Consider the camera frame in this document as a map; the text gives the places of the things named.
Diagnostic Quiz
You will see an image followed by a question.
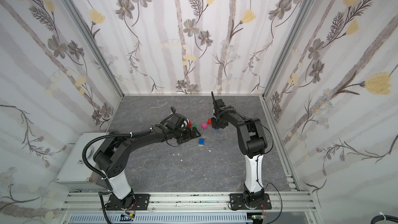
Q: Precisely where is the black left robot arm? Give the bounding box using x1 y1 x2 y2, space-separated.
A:
83 113 201 210

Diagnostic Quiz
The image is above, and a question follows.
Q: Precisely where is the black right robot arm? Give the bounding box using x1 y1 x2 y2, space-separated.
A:
211 98 267 207

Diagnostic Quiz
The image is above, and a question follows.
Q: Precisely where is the small green circuit board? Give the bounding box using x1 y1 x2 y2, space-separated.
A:
120 214 135 222

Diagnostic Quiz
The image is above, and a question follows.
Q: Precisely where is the grey metal control box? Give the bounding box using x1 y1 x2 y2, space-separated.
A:
56 132 108 189

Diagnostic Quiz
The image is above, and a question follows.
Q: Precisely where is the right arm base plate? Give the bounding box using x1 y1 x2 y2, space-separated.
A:
229 192 272 211

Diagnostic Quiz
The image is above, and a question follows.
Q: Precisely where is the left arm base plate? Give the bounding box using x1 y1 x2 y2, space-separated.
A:
105 194 151 211

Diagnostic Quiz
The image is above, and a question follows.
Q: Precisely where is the black corrugated cable conduit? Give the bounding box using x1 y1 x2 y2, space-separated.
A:
81 132 154 179

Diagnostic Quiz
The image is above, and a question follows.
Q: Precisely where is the white slotted cable duct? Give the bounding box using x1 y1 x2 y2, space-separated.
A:
69 213 253 224

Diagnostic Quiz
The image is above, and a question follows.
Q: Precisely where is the aluminium frame rail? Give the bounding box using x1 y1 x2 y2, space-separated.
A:
60 191 317 214

